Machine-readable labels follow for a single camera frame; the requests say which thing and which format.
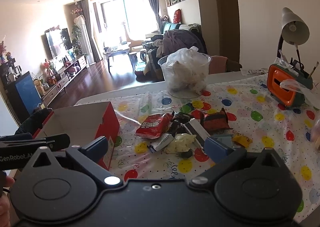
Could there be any blue black cabinet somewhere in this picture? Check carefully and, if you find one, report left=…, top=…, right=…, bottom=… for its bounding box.
left=6, top=72, right=42, bottom=123

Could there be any grey desk lamp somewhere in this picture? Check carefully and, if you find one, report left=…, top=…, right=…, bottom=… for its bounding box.
left=277, top=7, right=310, bottom=70

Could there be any sofa with clothes pile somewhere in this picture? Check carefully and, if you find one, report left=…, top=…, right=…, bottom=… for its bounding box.
left=143, top=24, right=207, bottom=81

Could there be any white standing air conditioner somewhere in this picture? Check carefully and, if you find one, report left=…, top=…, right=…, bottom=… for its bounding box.
left=74, top=15, right=94, bottom=65

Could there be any wooden chair behind table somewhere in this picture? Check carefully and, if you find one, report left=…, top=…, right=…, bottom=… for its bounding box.
left=209, top=56, right=242, bottom=74

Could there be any red snack packet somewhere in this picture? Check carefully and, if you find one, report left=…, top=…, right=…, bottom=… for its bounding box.
left=135, top=113, right=174, bottom=139

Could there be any clear plastic tub with bag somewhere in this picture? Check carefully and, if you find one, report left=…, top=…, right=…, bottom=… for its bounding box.
left=158, top=47, right=212, bottom=99

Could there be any white grey snack bar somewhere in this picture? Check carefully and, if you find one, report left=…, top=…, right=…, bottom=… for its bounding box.
left=147, top=133, right=174, bottom=153

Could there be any black snack packet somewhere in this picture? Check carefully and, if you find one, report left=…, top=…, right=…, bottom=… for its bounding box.
left=167, top=112, right=195, bottom=137

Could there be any black white striped packet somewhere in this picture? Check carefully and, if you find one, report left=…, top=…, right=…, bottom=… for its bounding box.
left=183, top=119, right=210, bottom=150

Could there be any person's left hand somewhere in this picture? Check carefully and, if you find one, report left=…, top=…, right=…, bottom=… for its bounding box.
left=0, top=176, right=15, bottom=227

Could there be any black jacket on chair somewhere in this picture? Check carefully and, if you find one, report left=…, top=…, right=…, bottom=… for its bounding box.
left=15, top=108, right=53, bottom=135

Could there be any red cardboard box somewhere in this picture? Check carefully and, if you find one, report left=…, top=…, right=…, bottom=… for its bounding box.
left=33, top=102, right=120, bottom=170

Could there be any dark orange snack packet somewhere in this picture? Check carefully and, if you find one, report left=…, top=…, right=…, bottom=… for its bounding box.
left=201, top=108, right=231, bottom=133

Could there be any wall television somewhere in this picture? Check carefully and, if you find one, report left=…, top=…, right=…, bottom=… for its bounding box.
left=41, top=28, right=72, bottom=60

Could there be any red cushion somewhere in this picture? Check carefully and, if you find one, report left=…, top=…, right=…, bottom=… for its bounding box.
left=173, top=9, right=182, bottom=24

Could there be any pale snack bag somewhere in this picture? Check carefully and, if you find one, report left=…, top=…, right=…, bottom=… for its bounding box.
left=164, top=133, right=196, bottom=154

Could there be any small yellow snack packet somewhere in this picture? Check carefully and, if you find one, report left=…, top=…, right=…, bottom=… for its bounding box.
left=232, top=134, right=253, bottom=148

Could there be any green potted plant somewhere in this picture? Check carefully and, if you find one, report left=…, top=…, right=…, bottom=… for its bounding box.
left=71, top=24, right=87, bottom=56

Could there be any coffee table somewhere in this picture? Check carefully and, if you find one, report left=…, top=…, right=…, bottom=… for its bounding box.
left=104, top=42, right=131, bottom=72

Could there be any colourful dotted tablecloth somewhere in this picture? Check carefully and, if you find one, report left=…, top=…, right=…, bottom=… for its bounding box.
left=79, top=75, right=319, bottom=226

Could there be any long tv cabinet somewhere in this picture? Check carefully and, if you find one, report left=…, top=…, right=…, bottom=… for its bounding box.
left=41, top=55, right=87, bottom=106

